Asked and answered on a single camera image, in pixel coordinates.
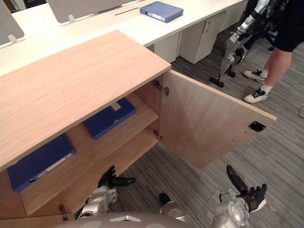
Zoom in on wide grey desk divider panel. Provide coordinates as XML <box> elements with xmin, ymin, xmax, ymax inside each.
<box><xmin>47</xmin><ymin>0</ymin><xmax>143</xmax><ymax>24</ymax></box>

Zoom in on person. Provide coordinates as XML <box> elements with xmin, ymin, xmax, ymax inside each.
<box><xmin>242</xmin><ymin>0</ymin><xmax>304</xmax><ymax>105</ymax></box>

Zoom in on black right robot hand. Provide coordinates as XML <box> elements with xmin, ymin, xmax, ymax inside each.
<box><xmin>226</xmin><ymin>165</ymin><xmax>268</xmax><ymax>213</ymax></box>

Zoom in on blue folder with spine label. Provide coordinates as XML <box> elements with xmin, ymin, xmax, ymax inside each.
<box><xmin>6</xmin><ymin>133</ymin><xmax>77</xmax><ymax>193</ymax></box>
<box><xmin>139</xmin><ymin>1</ymin><xmax>184</xmax><ymax>24</ymax></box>
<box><xmin>83</xmin><ymin>97</ymin><xmax>138</xmax><ymax>140</ymax></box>

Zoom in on black door latch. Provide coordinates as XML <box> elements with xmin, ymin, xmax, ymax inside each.
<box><xmin>248</xmin><ymin>121</ymin><xmax>266</xmax><ymax>133</ymax></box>

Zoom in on silver robot torso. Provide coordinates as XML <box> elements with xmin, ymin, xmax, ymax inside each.
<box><xmin>56</xmin><ymin>212</ymin><xmax>188</xmax><ymax>228</ymax></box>

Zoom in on silver humanoid robot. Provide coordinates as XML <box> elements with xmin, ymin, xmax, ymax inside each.
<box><xmin>209</xmin><ymin>0</ymin><xmax>289</xmax><ymax>88</ymax></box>

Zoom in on light wooden office cabinet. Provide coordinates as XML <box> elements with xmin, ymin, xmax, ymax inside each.
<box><xmin>0</xmin><ymin>29</ymin><xmax>172</xmax><ymax>220</ymax></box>

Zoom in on wooden door with black latch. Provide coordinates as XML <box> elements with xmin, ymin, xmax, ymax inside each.
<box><xmin>158</xmin><ymin>70</ymin><xmax>277</xmax><ymax>170</ymax></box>

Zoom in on silver robot leg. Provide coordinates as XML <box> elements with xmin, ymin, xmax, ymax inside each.
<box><xmin>159</xmin><ymin>200</ymin><xmax>189</xmax><ymax>224</ymax></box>

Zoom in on narrow grey desk divider panel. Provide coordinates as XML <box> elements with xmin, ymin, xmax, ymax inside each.
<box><xmin>0</xmin><ymin>0</ymin><xmax>25</xmax><ymax>46</ymax></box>

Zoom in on long white office desk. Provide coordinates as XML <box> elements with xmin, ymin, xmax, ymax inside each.
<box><xmin>0</xmin><ymin>0</ymin><xmax>249</xmax><ymax>78</ymax></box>

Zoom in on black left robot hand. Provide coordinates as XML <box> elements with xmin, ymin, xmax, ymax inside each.
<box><xmin>97</xmin><ymin>165</ymin><xmax>137</xmax><ymax>190</ymax></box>

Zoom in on wooden cabinet shelf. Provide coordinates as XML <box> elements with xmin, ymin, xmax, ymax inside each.
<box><xmin>64</xmin><ymin>92</ymin><xmax>160</xmax><ymax>171</ymax></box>

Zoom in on dark robot foot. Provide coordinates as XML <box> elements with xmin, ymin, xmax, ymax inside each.
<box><xmin>158</xmin><ymin>192</ymin><xmax>172</xmax><ymax>207</ymax></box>

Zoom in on white desk support panel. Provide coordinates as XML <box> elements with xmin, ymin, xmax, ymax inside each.
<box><xmin>153</xmin><ymin>30</ymin><xmax>183</xmax><ymax>64</ymax></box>

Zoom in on plain wooden cabinet door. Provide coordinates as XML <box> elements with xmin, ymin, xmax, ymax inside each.
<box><xmin>0</xmin><ymin>212</ymin><xmax>79</xmax><ymax>228</ymax></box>

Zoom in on white under-desk cabinet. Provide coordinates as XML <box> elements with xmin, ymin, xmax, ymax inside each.
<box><xmin>178</xmin><ymin>10</ymin><xmax>227</xmax><ymax>65</ymax></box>

